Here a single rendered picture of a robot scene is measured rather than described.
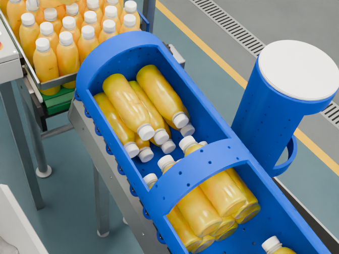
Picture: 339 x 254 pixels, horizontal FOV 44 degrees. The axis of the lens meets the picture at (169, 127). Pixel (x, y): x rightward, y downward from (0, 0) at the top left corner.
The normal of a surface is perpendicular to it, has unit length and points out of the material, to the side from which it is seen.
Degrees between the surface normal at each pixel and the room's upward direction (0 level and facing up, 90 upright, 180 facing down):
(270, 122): 90
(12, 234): 0
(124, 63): 90
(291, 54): 0
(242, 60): 0
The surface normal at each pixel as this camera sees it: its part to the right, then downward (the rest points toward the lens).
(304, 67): 0.11, -0.60
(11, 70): 0.51, 0.72
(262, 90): -0.85, 0.36
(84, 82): -0.76, 0.11
